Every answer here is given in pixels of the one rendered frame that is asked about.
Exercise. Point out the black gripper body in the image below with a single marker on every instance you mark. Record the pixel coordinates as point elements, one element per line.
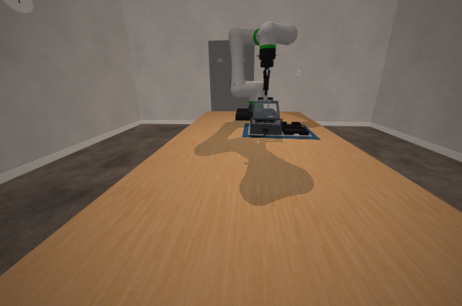
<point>267,64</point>

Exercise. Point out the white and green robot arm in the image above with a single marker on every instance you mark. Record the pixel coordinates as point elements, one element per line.
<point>267,36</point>

